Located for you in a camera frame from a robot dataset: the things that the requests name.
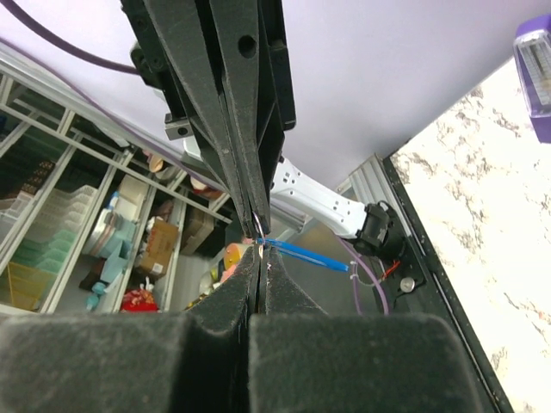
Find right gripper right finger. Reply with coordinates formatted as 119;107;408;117
248;251;485;412

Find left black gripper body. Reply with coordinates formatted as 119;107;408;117
122;1;296;181

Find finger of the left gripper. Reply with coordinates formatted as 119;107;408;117
209;1;269;224
145;1;254;237

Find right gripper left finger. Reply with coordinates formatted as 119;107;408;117
1;248;260;412

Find blue key tag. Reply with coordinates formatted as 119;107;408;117
265;238;349;273

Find metal keyring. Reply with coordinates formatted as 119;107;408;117
251;212;269;240

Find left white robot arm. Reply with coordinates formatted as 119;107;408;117
121;1;405;262

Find storage shelf with bins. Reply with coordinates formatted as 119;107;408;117
1;47;232;317

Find purple metronome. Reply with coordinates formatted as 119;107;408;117
513;14;550;145

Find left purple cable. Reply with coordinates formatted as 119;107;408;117
0;0;391;317

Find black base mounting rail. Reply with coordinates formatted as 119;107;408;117
379;157;513;413

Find aluminium frame profile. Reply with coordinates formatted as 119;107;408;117
270;157;391;241

